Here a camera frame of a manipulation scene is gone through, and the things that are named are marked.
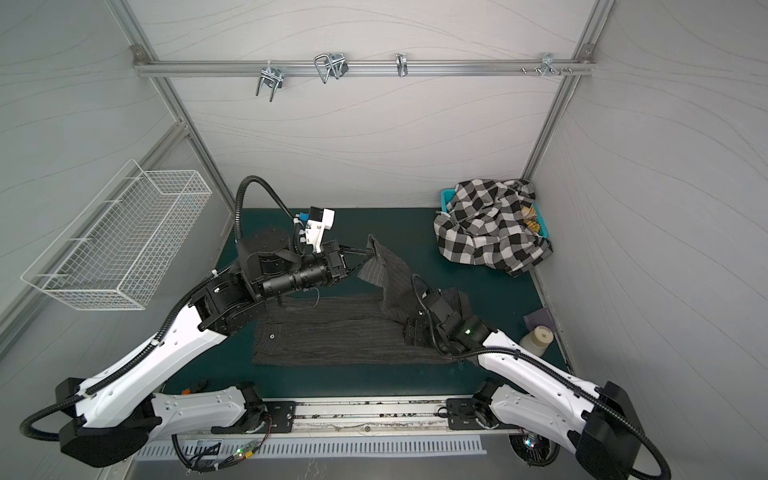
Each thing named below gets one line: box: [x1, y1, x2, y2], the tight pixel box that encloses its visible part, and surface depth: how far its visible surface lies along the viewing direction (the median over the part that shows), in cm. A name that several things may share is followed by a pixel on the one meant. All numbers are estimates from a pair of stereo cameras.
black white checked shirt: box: [434, 179, 554, 278], surface depth 103 cm
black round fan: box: [509, 430, 560, 468], surface depth 73 cm
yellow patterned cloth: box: [521, 205, 540, 233], surface depth 106 cm
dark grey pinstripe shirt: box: [252, 235, 476, 366], surface depth 86 cm
